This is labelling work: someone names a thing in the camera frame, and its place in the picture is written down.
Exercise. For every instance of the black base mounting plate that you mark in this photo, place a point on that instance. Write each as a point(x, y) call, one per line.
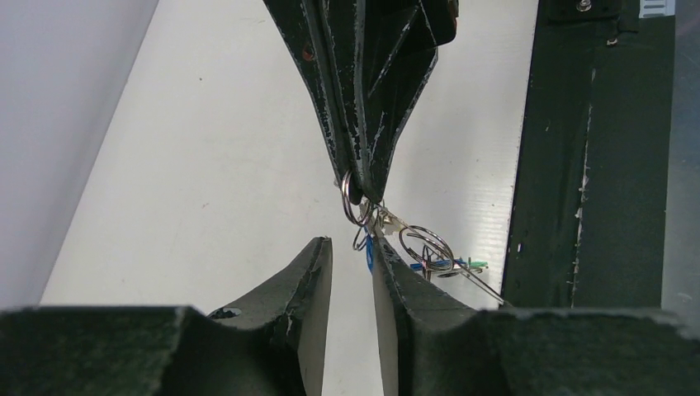
point(587, 227)

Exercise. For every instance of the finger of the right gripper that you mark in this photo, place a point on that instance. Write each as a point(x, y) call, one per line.
point(302, 29)
point(381, 56)

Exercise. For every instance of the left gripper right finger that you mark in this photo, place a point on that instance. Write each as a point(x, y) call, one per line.
point(432, 344)

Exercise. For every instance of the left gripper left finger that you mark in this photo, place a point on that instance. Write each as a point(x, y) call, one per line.
point(270, 341)

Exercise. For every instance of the blue tag key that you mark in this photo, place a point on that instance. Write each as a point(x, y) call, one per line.
point(440, 265)
point(369, 249)

